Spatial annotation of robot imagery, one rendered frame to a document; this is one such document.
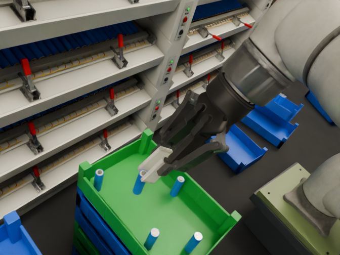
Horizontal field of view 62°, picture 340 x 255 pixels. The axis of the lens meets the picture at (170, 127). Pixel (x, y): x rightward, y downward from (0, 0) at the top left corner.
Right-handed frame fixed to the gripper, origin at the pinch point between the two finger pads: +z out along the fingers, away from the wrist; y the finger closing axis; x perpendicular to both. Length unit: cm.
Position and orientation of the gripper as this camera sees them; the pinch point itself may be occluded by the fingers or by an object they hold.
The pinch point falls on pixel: (156, 165)
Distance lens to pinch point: 51.9
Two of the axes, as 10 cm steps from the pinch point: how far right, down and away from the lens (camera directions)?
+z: -6.4, 6.3, 4.4
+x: -7.1, -2.6, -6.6
